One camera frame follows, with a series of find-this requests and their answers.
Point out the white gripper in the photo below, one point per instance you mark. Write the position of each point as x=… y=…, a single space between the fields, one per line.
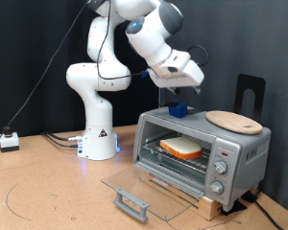
x=185 y=75

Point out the white bread slice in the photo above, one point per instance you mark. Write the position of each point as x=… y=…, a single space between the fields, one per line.
x=182 y=147

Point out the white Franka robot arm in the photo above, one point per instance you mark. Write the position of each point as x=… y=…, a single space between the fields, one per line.
x=96 y=127

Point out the silver oven knob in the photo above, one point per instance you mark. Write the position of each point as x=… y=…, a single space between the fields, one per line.
x=216 y=187
x=220 y=166

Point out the silver toaster oven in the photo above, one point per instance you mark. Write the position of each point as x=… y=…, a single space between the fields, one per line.
x=246 y=150

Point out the round wooden cutting board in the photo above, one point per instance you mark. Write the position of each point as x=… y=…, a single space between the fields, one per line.
x=233 y=122

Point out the black metal bookend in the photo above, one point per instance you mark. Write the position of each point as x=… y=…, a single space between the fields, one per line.
x=246 y=82

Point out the wooden slatted base block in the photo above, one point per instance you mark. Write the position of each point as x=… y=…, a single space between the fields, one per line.
x=211 y=207

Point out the black foam pad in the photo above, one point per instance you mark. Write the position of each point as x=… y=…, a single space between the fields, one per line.
x=250 y=196
x=235 y=207

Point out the emergency stop button box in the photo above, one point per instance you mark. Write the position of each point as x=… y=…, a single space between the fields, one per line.
x=9 y=140

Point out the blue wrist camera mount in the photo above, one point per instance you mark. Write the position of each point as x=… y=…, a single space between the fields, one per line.
x=145 y=73

